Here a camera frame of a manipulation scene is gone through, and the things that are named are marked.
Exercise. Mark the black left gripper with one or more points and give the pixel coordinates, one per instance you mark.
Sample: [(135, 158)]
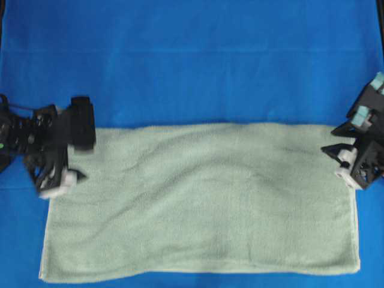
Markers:
[(49, 128)]

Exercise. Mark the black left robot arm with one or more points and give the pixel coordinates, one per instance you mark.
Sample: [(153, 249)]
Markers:
[(13, 136)]

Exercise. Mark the light green bath towel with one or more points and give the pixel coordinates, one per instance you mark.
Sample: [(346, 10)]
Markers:
[(224, 198)]

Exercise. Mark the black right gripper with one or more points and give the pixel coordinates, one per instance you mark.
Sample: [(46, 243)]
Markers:
[(365, 156)]

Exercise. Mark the blue table cloth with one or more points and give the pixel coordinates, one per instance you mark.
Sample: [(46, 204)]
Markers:
[(180, 63)]

